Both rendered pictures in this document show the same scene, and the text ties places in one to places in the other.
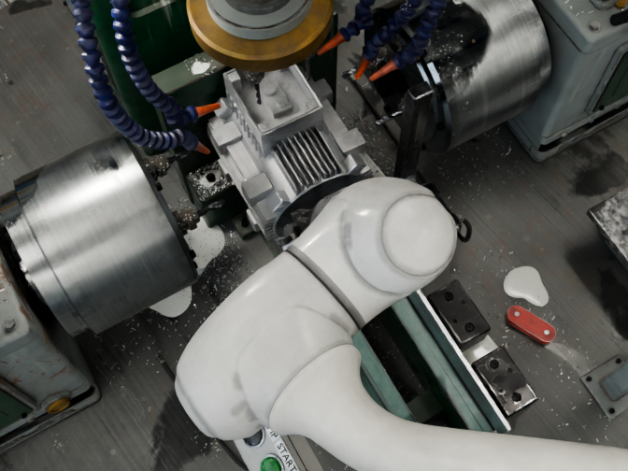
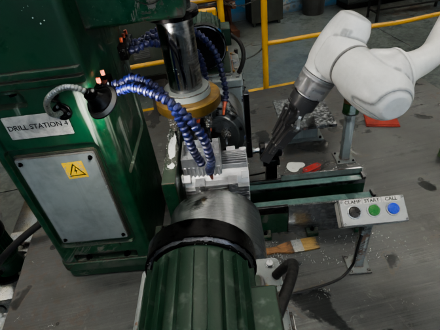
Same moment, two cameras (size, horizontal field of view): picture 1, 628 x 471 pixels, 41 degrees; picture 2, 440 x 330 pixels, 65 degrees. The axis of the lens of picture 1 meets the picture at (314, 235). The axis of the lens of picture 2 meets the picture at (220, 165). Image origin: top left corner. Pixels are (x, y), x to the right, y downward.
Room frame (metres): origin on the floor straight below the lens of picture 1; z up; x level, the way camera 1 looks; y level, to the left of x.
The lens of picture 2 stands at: (0.17, 0.78, 1.76)
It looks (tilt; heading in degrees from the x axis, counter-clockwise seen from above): 38 degrees down; 301
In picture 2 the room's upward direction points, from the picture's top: 8 degrees counter-clockwise
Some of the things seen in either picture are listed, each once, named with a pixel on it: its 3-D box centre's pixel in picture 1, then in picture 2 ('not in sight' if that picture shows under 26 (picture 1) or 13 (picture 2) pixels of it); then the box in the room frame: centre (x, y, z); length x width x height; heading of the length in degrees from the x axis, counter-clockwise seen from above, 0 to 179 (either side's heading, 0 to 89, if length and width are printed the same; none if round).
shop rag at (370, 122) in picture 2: not in sight; (381, 119); (0.19, -0.83, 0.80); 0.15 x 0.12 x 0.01; 16
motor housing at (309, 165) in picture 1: (289, 155); (218, 179); (0.63, 0.03, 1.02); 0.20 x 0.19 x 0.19; 27
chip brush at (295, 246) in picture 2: not in sight; (288, 247); (0.38, 0.06, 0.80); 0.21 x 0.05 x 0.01; 34
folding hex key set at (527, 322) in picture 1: (530, 324); (311, 168); (0.41, -0.36, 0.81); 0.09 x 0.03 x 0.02; 53
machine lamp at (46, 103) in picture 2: not in sight; (79, 102); (0.73, 0.35, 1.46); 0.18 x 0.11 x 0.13; 28
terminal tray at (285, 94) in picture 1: (274, 103); (201, 157); (0.66, 0.05, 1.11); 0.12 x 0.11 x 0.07; 27
